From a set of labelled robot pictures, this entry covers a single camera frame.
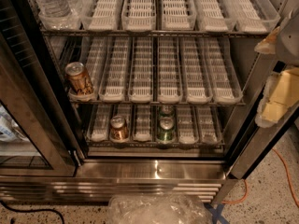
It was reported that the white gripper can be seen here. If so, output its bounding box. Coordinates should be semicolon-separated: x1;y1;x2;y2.
254;10;299;128

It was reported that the orange can shelf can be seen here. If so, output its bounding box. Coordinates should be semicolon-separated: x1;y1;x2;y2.
64;62;93;95
110;116;129;141

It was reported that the green can rear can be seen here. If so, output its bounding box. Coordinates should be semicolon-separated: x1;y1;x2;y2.
159;105;175;118

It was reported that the green can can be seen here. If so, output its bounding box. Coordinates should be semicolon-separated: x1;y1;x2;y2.
159;105;175;118
157;118;175;142

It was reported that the green can front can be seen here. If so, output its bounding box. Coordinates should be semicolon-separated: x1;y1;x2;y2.
157;118;175;142

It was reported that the orange can bottom shelf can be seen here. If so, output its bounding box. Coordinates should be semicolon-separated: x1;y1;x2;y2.
110;116;129;141

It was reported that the stainless steel fridge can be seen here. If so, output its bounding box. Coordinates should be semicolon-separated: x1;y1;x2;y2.
0;0;298;203

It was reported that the glass fridge door left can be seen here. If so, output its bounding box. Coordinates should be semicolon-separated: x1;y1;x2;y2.
0;0;84;176

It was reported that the blue tape cross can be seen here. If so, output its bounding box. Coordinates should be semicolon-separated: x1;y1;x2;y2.
205;203;230;224

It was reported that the clear plastic bag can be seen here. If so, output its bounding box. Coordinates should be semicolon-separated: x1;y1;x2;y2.
107;194;212;224

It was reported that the clear water bottle red cap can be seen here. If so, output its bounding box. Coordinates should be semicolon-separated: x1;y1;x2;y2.
36;0;71;18

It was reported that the orange cable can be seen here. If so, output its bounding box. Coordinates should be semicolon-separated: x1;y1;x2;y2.
221;148;299;209

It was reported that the black cable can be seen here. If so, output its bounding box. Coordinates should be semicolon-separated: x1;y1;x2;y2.
0;200;65;224

